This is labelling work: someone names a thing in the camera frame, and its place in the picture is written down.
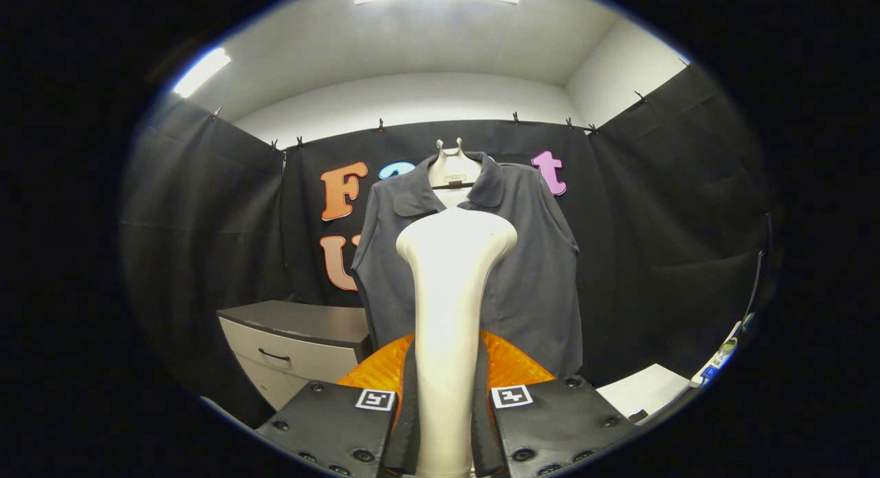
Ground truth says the black backdrop cloth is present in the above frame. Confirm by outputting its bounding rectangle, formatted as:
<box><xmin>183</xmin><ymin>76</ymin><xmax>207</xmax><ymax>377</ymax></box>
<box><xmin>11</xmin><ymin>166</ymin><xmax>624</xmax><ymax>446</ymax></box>
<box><xmin>120</xmin><ymin>62</ymin><xmax>774</xmax><ymax>427</ymax></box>

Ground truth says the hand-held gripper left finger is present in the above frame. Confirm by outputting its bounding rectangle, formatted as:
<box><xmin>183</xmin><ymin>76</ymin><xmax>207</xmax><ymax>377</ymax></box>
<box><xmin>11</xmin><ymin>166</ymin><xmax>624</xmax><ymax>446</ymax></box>
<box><xmin>256</xmin><ymin>330</ymin><xmax>419</xmax><ymax>478</ymax></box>

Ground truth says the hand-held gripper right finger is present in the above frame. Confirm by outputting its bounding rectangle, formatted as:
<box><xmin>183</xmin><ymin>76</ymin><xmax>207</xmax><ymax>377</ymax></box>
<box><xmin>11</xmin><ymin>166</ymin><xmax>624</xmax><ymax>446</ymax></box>
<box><xmin>474</xmin><ymin>327</ymin><xmax>640</xmax><ymax>478</ymax></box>

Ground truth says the thin dark cable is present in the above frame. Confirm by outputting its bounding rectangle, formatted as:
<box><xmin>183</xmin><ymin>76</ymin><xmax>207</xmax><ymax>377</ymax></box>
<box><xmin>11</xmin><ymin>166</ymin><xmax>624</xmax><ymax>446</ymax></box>
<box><xmin>748</xmin><ymin>213</ymin><xmax>772</xmax><ymax>321</ymax></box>

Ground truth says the grey drawer cabinet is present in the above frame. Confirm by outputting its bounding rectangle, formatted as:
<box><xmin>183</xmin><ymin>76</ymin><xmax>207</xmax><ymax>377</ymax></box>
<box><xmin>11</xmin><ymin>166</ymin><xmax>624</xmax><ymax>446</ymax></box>
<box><xmin>217</xmin><ymin>300</ymin><xmax>375</xmax><ymax>411</ymax></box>

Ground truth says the white garment steamer head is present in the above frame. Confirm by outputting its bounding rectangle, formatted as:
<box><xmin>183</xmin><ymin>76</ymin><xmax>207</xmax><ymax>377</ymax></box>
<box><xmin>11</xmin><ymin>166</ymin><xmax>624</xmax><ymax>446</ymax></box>
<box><xmin>397</xmin><ymin>207</ymin><xmax>518</xmax><ymax>478</ymax></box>

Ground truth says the white garment hanger form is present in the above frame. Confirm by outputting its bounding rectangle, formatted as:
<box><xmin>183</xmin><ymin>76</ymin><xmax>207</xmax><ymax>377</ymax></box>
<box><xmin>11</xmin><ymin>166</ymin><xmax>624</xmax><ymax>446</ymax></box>
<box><xmin>428</xmin><ymin>138</ymin><xmax>483</xmax><ymax>210</ymax></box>

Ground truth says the white flat board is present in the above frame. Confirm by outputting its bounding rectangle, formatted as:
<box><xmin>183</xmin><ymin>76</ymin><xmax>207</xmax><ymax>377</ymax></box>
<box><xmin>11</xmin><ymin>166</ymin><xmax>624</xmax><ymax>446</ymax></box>
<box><xmin>597</xmin><ymin>363</ymin><xmax>692</xmax><ymax>420</ymax></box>

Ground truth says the grey button-up shirt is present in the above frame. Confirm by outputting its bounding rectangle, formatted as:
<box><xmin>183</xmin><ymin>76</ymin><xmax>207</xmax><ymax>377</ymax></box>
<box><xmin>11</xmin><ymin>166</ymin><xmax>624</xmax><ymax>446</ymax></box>
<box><xmin>351</xmin><ymin>151</ymin><xmax>584</xmax><ymax>379</ymax></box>

